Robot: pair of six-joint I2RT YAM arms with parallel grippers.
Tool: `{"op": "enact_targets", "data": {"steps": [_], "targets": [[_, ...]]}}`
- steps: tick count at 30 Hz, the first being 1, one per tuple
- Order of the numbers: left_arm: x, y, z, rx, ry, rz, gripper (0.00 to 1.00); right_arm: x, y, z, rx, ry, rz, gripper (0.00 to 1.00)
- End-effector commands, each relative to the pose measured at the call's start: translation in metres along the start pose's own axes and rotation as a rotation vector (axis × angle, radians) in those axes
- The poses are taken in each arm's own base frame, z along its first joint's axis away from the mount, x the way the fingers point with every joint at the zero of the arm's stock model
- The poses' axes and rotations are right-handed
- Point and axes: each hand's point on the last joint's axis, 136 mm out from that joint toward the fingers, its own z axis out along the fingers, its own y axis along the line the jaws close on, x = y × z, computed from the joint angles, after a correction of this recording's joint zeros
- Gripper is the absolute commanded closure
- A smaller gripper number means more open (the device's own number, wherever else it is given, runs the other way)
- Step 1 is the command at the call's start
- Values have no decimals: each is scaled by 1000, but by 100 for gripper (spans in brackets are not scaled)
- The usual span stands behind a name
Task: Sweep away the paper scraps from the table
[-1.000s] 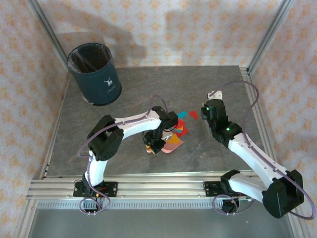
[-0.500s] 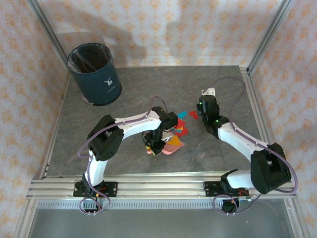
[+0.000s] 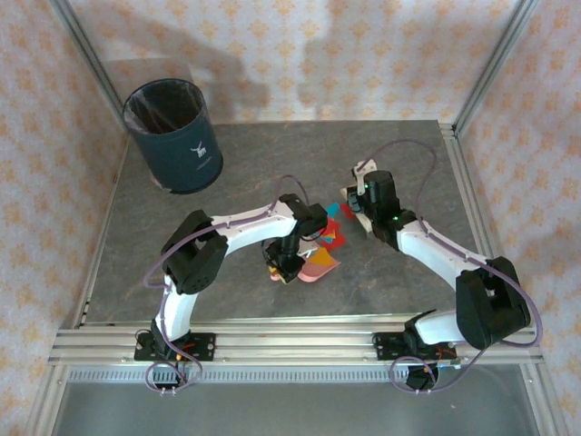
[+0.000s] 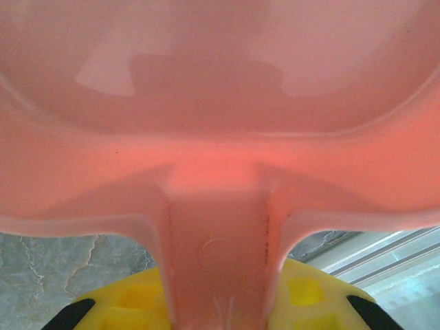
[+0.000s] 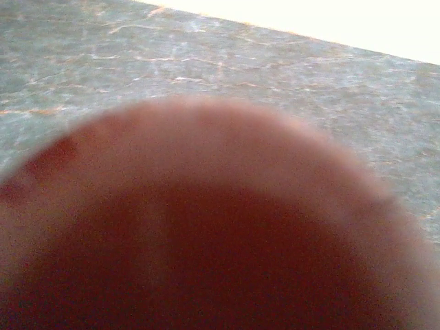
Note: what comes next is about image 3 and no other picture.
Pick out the pink plastic dustpan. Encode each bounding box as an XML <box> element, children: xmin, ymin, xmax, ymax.
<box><xmin>269</xmin><ymin>253</ymin><xmax>341</xmax><ymax>285</ymax></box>

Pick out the dark blue round trash bin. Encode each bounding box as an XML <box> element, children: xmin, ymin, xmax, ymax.
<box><xmin>122</xmin><ymin>78</ymin><xmax>225</xmax><ymax>195</ymax></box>

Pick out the orange patterned white cloth backdrop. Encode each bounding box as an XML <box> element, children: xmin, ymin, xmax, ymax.
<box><xmin>0</xmin><ymin>0</ymin><xmax>581</xmax><ymax>436</ymax></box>

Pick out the clear plastic bin liner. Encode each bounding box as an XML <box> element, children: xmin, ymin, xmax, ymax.
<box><xmin>122</xmin><ymin>79</ymin><xmax>208</xmax><ymax>138</ymax></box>

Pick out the aluminium mounting rail beam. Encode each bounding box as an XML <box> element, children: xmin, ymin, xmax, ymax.
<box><xmin>47</xmin><ymin>312</ymin><xmax>546</xmax><ymax>368</ymax></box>

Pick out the aluminium table side rail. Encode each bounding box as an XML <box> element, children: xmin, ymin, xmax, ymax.
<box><xmin>72</xmin><ymin>131</ymin><xmax>133</xmax><ymax>331</ymax></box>
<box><xmin>438</xmin><ymin>121</ymin><xmax>517</xmax><ymax>328</ymax></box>

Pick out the grey slotted cable duct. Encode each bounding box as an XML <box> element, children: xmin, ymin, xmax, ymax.
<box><xmin>67</xmin><ymin>368</ymin><xmax>532</xmax><ymax>385</ymax></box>

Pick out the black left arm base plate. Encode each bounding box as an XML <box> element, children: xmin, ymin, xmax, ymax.
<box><xmin>133</xmin><ymin>332</ymin><xmax>216</xmax><ymax>363</ymax></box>

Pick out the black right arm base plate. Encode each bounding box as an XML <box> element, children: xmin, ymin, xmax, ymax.
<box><xmin>372</xmin><ymin>332</ymin><xmax>412</xmax><ymax>362</ymax></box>

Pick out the grey metal base plate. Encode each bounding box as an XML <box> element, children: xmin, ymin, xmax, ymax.
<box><xmin>49</xmin><ymin>381</ymin><xmax>544</xmax><ymax>436</ymax></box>

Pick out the aluminium upright frame post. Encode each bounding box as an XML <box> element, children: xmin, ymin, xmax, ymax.
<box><xmin>48</xmin><ymin>0</ymin><xmax>128</xmax><ymax>137</ymax></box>
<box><xmin>451</xmin><ymin>0</ymin><xmax>544</xmax><ymax>135</ymax></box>

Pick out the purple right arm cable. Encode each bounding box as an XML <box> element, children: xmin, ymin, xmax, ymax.
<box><xmin>358</xmin><ymin>139</ymin><xmax>543</xmax><ymax>395</ymax></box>

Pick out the aluminium frame leg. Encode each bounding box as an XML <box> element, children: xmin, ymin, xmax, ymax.
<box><xmin>22</xmin><ymin>365</ymin><xmax>69</xmax><ymax>436</ymax></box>
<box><xmin>519</xmin><ymin>365</ymin><xmax>564</xmax><ymax>436</ymax></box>

